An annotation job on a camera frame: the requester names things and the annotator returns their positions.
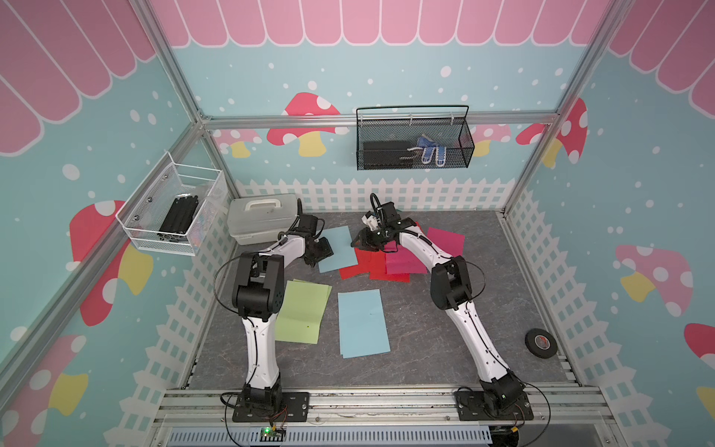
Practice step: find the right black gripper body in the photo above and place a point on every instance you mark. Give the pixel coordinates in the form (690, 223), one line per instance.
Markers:
(373, 240)

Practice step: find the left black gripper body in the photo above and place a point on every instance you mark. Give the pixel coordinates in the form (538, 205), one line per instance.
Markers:
(319, 250)

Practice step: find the blue paper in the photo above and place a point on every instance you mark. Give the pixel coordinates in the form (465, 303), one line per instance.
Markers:
(343, 254)
(362, 327)

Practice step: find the large green paper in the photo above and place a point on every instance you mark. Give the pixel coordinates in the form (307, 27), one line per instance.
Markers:
(301, 314)

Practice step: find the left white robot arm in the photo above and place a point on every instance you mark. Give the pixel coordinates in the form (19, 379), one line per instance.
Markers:
(257, 297)

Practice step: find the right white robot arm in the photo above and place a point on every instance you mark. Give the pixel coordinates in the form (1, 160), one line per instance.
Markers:
(451, 291)

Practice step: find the magenta paper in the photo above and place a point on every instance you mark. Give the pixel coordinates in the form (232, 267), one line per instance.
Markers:
(450, 242)
(399, 260)

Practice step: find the red paper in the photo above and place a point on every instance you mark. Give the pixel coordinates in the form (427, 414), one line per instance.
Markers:
(378, 270)
(363, 265)

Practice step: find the white plastic storage box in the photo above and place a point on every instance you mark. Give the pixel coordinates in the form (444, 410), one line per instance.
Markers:
(258, 220)

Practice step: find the black box in mesh basket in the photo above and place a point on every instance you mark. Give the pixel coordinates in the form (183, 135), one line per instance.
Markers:
(386, 155)

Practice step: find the blue white item in basket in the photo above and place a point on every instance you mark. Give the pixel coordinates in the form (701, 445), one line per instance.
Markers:
(428, 152)

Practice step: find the black tape roll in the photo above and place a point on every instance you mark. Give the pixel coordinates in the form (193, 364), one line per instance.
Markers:
(541, 343)

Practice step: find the green lit circuit board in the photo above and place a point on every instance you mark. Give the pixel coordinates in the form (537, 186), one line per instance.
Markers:
(272, 435)

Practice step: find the black mesh wall basket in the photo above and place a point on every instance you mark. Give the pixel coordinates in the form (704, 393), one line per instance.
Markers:
(445, 124)

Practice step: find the white wire wall basket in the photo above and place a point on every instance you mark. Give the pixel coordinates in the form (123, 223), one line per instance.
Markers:
(142, 215)

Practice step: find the black block in wire basket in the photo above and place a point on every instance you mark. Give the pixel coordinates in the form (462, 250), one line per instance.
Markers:
(178, 219)

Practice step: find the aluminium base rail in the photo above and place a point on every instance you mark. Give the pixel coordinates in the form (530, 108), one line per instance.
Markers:
(555, 415)

